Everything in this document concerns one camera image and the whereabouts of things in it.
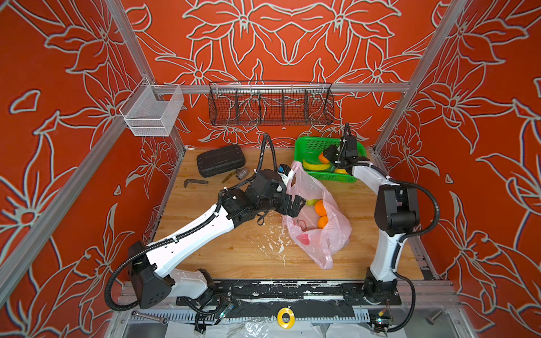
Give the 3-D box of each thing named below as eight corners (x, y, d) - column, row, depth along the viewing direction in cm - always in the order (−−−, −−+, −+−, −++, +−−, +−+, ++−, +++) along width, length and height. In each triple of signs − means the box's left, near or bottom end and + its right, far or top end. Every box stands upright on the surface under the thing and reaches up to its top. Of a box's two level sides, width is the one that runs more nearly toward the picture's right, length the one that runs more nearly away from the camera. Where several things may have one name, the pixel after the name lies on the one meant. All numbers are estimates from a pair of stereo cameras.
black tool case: (201, 177, 107) (198, 171, 103) (198, 159, 115) (196, 153, 112) (247, 167, 112) (246, 160, 108) (242, 150, 120) (241, 143, 116)
